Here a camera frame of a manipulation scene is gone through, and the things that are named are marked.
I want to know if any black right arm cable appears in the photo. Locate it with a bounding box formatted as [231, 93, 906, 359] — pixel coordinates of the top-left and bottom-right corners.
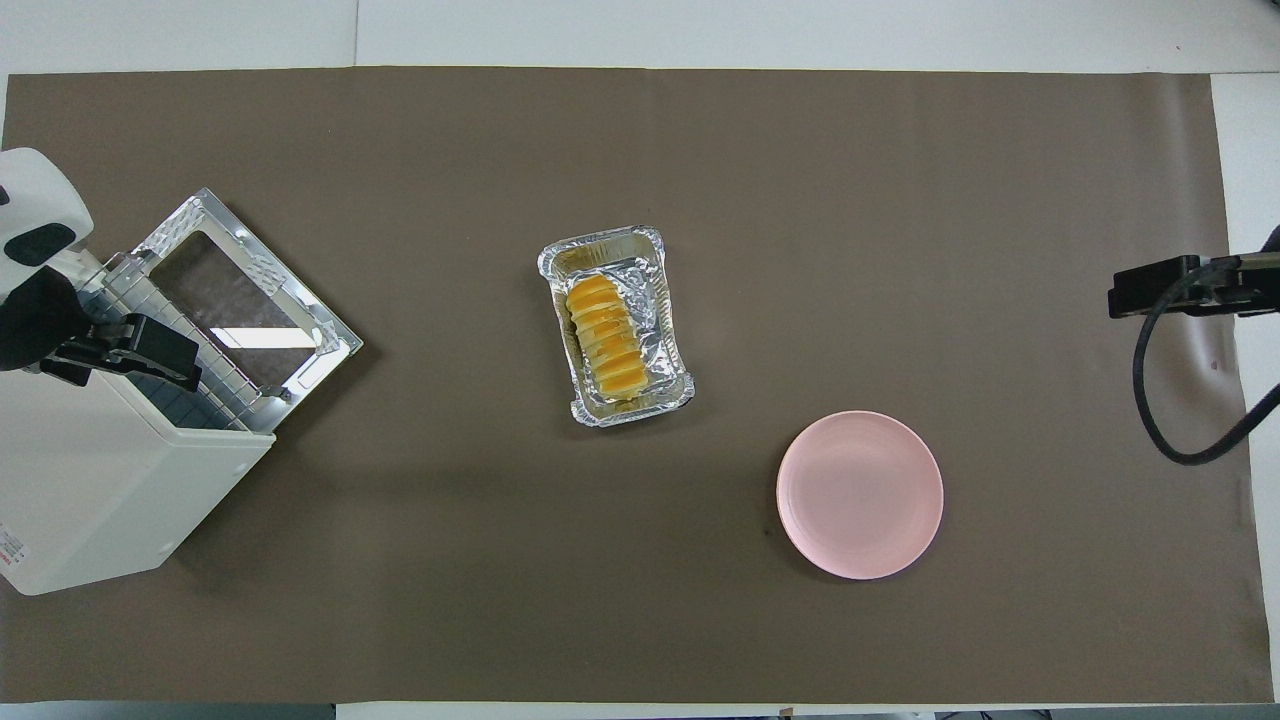
[1133, 262, 1280, 466]

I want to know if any aluminium foil tray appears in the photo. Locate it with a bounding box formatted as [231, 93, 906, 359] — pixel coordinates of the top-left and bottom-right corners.
[537, 225, 696, 429]

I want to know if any glass oven door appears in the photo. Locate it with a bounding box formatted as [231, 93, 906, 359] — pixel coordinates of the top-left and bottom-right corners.
[130, 188, 364, 406]

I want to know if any pink round plate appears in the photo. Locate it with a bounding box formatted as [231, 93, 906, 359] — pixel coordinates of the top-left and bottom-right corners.
[776, 410, 945, 580]

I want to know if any metal wire oven rack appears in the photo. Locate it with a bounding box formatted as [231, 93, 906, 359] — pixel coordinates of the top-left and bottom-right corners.
[80, 255, 276, 433]

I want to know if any white toaster oven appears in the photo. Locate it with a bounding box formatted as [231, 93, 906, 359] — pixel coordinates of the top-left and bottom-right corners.
[0, 255, 277, 597]

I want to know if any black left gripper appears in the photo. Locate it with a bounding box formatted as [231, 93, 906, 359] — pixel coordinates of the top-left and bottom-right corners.
[0, 268, 203, 393]

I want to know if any sliced yellow bread loaf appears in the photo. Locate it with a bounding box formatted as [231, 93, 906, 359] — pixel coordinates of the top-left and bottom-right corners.
[565, 274, 649, 403]

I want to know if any brown paper table mat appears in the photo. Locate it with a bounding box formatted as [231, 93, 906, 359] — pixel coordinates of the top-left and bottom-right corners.
[0, 66, 1276, 706]

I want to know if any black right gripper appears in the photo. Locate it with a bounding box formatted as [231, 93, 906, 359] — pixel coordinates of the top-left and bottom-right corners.
[1107, 250, 1280, 319]

